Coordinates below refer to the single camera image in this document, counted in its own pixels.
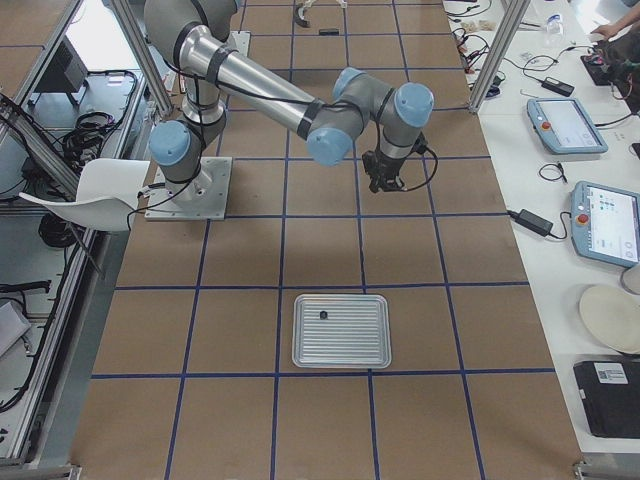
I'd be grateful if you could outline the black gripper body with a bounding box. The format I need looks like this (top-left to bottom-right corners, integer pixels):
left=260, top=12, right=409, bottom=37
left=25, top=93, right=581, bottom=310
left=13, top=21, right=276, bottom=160
left=362, top=149, right=405, bottom=193

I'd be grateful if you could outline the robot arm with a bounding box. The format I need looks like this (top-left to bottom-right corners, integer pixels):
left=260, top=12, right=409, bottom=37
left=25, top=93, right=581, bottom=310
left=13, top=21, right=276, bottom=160
left=144, top=1, right=434, bottom=192

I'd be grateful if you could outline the ribbed metal tray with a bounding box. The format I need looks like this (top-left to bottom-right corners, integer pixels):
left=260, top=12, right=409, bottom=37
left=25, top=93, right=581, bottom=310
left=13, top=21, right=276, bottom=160
left=292, top=294, right=392, bottom=369

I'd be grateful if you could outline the near black power adapter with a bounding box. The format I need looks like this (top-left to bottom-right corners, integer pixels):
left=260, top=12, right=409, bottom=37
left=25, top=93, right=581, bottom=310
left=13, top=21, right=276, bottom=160
left=507, top=209, right=553, bottom=237

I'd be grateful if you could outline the black power adapter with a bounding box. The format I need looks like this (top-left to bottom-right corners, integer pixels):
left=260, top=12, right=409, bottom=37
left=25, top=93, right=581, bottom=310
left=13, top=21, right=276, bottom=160
left=507, top=209, right=553, bottom=237
left=540, top=77, right=575, bottom=97

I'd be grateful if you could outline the far blue teach pendant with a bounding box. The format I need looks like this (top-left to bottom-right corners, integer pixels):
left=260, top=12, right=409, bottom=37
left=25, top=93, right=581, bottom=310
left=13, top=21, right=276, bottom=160
left=526, top=97, right=608, bottom=155

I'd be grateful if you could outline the blue teach pendant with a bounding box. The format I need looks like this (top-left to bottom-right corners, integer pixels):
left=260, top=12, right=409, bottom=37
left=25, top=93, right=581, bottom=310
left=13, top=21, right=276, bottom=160
left=526, top=97, right=608, bottom=155
left=571, top=181, right=639, bottom=268

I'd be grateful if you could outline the far black power adapter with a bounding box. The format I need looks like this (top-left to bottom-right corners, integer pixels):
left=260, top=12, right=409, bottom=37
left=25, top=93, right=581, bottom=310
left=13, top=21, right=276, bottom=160
left=540, top=77, right=575, bottom=97

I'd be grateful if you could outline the clear plastic bottle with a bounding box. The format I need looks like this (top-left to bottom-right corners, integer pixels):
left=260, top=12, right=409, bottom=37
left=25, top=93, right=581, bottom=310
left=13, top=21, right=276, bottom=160
left=544, top=13, right=564, bottom=47

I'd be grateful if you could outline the near blue teach pendant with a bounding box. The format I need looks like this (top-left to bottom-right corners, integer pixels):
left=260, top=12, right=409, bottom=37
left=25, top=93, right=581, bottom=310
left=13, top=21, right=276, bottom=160
left=571, top=181, right=639, bottom=268

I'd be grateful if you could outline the person at table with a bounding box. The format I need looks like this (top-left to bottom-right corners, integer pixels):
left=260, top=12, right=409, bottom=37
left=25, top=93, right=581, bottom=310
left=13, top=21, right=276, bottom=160
left=593, top=3, right=639, bottom=112

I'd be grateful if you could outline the beige round plate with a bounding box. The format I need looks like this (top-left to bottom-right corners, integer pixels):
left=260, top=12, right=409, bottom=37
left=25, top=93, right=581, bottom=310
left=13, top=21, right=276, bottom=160
left=579, top=285, right=639, bottom=355

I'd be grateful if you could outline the white plastic chair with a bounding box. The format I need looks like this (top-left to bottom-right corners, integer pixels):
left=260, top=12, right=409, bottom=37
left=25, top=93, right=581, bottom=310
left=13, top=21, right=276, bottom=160
left=19, top=158, right=150, bottom=232

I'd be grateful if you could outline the black laptop with label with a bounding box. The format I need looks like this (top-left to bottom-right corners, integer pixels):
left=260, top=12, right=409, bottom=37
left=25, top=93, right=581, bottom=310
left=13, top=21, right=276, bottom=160
left=573, top=361, right=639, bottom=439

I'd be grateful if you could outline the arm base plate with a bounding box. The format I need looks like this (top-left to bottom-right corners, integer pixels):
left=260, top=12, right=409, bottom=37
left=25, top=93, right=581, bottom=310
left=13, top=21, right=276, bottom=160
left=144, top=157, right=233, bottom=221
left=228, top=30, right=251, bottom=57

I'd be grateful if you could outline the aluminium frame post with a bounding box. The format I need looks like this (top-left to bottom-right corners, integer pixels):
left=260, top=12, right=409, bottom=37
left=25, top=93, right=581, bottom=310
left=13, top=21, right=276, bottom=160
left=468, top=0, right=529, bottom=114

